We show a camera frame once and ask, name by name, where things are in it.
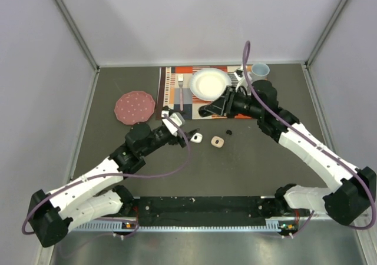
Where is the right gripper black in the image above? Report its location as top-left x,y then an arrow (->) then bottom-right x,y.
206,85 -> 263,120

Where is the white earbud charging case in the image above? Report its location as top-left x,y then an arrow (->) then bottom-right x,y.
190,132 -> 203,144

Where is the pink beige earbud charging case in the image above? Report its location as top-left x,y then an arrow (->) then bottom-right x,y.
211,136 -> 224,148

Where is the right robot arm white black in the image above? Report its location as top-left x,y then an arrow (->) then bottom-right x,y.
199,80 -> 376,228

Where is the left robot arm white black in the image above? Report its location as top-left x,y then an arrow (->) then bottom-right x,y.
26,121 -> 199,248

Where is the white plate blue rim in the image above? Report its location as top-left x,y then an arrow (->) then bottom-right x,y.
189,68 -> 232,101

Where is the light blue mug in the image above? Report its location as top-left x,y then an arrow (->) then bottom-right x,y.
251,63 -> 270,82

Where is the pink dotted plate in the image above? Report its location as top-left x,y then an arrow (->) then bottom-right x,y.
114,91 -> 156,125

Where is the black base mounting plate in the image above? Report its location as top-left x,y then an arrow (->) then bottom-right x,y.
133,196 -> 282,227

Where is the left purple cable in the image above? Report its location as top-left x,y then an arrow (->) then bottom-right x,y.
21,113 -> 194,236

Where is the purple cable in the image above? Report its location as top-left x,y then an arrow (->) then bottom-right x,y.
242,40 -> 377,239
21,113 -> 194,236

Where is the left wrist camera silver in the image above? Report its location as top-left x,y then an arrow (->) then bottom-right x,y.
161,110 -> 185,137

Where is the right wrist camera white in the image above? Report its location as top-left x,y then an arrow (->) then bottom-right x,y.
234,67 -> 245,85

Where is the fork with pink handle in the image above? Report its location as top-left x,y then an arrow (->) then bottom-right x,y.
177,74 -> 184,111

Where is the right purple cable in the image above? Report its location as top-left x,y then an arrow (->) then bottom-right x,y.
242,40 -> 377,239

